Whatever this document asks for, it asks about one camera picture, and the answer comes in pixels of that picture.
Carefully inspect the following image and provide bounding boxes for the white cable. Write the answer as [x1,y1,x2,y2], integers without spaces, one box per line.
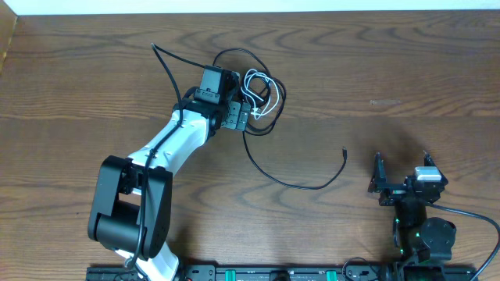
[240,69,282,120]

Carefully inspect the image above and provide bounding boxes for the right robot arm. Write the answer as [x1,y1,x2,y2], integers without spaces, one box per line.
[368,153,476,280]

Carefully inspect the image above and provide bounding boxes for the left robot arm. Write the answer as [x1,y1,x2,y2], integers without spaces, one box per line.
[86,66,249,280]

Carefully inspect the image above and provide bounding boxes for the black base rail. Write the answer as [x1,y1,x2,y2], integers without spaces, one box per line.
[85,265,477,281]

